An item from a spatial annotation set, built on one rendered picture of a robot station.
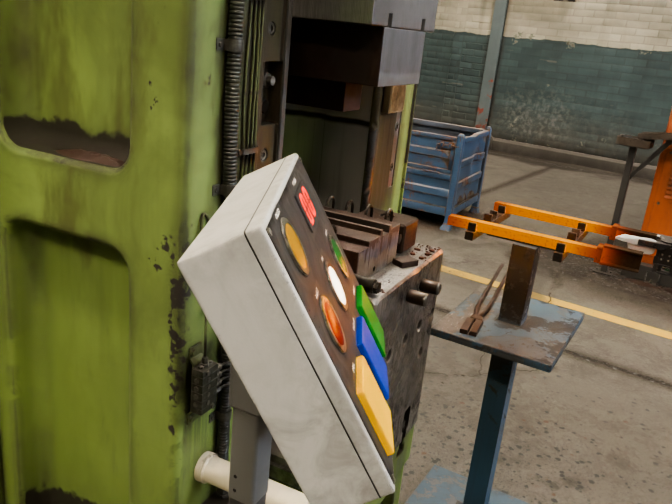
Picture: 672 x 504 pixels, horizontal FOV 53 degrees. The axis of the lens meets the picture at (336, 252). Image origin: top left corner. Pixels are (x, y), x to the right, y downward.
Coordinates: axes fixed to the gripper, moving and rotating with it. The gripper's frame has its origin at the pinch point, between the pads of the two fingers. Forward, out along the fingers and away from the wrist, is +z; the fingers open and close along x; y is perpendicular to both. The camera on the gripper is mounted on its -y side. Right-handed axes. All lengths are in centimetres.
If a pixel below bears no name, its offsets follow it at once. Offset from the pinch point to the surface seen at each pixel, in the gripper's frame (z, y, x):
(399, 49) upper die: 34, -39, -69
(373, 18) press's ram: 33, -44, -81
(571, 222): 12.6, -0.1, -1.5
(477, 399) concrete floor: 45, 94, 61
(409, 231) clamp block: 36, -2, -50
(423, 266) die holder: 30, 3, -55
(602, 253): 0.6, -0.1, -23.9
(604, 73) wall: 138, -21, 696
